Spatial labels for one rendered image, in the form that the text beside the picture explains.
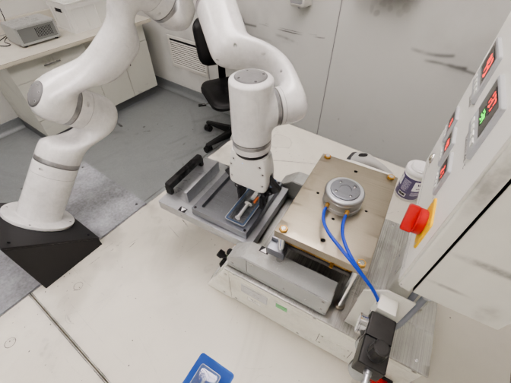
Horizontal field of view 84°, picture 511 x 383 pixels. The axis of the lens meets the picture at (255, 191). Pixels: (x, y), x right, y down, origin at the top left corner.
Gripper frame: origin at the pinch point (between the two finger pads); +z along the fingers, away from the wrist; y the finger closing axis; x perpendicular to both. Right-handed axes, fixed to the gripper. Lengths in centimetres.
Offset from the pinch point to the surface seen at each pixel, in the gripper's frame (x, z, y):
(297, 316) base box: -17.1, 14.0, 21.8
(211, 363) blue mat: -33.3, 26.4, 7.2
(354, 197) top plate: -1.6, -13.5, 23.9
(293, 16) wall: 163, 5, -61
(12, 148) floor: 26, 101, -259
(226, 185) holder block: 2.4, 3.4, -9.8
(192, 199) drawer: -5.9, 4.4, -15.7
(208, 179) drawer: 1.8, 3.4, -15.8
